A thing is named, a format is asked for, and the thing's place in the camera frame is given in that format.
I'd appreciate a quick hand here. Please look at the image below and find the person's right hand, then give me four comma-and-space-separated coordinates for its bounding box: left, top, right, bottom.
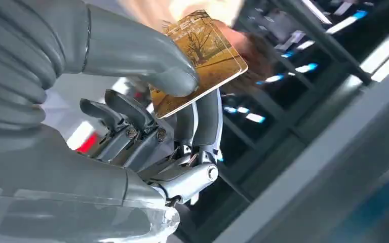
116, 0, 278, 96

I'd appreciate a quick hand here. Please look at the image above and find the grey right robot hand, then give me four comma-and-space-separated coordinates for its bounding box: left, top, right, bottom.
0, 4, 223, 243

